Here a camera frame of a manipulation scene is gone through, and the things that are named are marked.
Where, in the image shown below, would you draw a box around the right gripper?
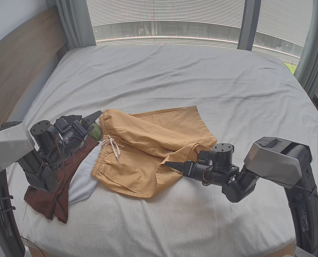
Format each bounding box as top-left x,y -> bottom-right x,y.
183,160 -> 215,183

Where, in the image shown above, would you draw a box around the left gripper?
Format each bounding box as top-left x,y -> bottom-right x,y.
58,111 -> 104,155

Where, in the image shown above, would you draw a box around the tan drawstring shorts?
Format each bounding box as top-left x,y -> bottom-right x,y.
90,105 -> 218,198

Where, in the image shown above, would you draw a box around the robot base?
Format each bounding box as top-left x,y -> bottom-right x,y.
294,246 -> 311,257

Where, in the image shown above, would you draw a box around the bed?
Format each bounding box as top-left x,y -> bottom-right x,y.
0,6 -> 318,257

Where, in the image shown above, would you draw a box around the green garment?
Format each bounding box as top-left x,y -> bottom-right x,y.
90,122 -> 103,141

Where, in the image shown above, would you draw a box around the white garment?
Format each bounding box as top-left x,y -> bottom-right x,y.
68,146 -> 103,205

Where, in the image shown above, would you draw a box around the brown garment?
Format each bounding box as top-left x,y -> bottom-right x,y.
24,137 -> 100,223

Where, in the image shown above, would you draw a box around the grey-green curtain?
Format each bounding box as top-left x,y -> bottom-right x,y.
293,0 -> 318,98
44,0 -> 96,51

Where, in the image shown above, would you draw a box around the window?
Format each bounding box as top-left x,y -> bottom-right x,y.
84,0 -> 313,64

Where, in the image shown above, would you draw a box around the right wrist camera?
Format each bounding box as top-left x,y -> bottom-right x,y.
197,150 -> 211,163

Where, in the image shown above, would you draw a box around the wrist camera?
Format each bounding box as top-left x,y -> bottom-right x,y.
54,117 -> 77,138
197,150 -> 211,163

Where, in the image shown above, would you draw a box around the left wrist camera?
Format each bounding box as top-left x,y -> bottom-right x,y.
54,117 -> 77,138

